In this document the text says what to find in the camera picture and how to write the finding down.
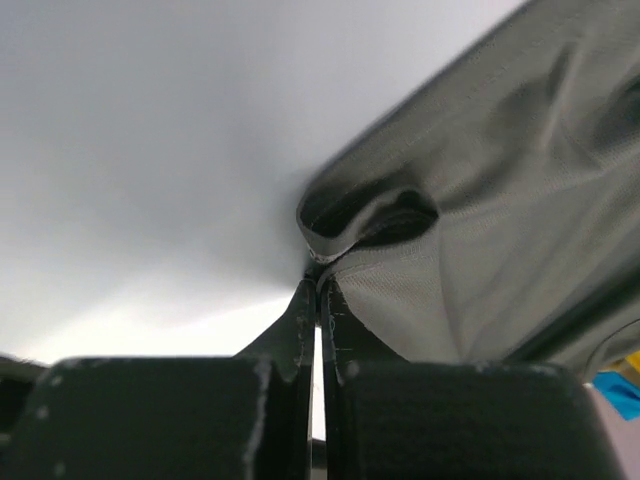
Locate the yellow plastic bin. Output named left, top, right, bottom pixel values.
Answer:
left=617, top=351, right=640, bottom=376

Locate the blue t-shirt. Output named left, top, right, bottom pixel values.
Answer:
left=592, top=371, right=639, bottom=421

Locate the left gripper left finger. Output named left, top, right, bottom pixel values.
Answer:
left=1, top=280, right=315, bottom=479

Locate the dark grey t-shirt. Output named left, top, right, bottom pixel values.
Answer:
left=297, top=1, right=639, bottom=379

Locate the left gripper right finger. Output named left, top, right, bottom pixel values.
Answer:
left=319, top=281, right=624, bottom=479

